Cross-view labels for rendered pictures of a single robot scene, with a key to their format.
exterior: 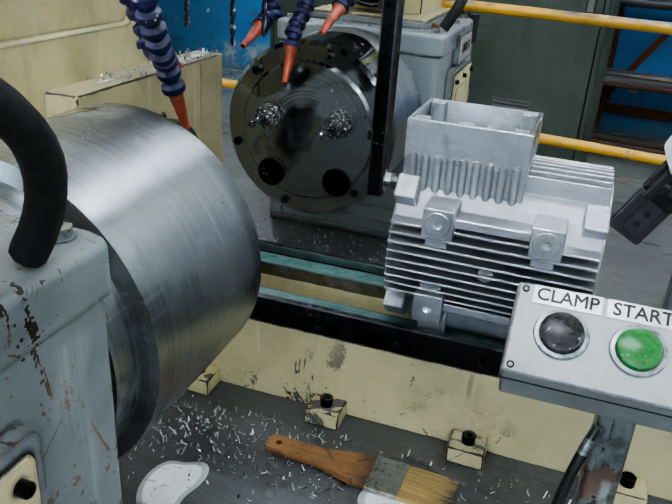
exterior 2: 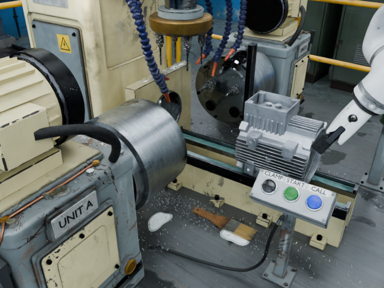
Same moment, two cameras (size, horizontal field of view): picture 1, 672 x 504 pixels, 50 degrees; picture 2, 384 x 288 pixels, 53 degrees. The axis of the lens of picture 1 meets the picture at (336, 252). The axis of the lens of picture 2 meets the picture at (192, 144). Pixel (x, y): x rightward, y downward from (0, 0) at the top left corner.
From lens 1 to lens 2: 0.41 m
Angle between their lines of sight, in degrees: 14
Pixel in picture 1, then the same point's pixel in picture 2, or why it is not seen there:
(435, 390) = not seen: hidden behind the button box
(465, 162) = (264, 119)
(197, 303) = (162, 166)
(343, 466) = (218, 220)
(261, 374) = (196, 185)
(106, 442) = (131, 204)
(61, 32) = (132, 59)
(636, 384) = (287, 204)
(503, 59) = (364, 24)
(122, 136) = (143, 114)
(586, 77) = not seen: outside the picture
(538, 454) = not seen: hidden behind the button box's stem
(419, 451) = (247, 219)
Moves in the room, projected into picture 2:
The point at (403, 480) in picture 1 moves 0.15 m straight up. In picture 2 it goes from (237, 227) to (241, 185)
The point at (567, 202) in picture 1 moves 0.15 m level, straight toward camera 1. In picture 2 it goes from (300, 136) to (277, 162)
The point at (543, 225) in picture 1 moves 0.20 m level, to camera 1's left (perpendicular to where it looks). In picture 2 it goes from (287, 145) to (210, 134)
